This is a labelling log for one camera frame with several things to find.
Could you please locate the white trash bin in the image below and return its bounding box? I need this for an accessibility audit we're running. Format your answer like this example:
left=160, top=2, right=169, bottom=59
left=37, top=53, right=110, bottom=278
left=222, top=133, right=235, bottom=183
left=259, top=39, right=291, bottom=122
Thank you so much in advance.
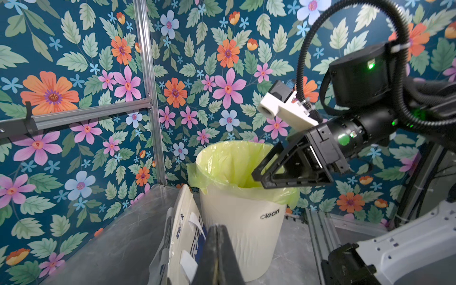
left=199, top=189, right=286, bottom=282

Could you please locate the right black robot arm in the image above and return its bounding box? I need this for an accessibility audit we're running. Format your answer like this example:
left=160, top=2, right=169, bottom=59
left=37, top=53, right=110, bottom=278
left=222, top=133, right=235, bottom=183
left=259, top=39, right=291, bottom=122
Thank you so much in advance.
left=252, top=1, right=456, bottom=285

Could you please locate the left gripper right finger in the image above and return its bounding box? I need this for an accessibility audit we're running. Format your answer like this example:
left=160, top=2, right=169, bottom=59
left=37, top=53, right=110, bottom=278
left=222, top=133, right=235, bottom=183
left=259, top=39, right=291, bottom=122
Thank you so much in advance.
left=216, top=225, right=245, bottom=285

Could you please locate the right blue white bag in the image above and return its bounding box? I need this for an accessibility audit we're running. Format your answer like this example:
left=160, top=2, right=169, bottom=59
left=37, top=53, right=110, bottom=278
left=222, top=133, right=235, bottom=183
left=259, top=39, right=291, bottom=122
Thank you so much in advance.
left=148, top=185, right=207, bottom=285

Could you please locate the yellow-green bin liner bag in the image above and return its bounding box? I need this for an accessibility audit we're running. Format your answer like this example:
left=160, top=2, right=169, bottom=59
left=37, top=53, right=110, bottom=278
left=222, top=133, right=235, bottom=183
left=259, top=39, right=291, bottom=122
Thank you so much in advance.
left=186, top=141, right=300, bottom=209

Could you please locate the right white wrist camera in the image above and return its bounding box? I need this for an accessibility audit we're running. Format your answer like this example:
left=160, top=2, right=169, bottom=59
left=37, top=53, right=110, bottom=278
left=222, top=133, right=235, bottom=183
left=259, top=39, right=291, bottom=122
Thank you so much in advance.
left=257, top=81, right=319, bottom=132

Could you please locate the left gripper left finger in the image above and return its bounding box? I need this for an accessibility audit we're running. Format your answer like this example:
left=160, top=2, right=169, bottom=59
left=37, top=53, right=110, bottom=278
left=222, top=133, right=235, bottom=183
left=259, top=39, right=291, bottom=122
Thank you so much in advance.
left=191, top=226, right=219, bottom=285

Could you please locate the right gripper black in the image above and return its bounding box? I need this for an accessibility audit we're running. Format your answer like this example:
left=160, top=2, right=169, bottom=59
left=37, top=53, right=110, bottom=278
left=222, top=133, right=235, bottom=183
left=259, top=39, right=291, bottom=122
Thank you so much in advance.
left=252, top=122, right=351, bottom=189

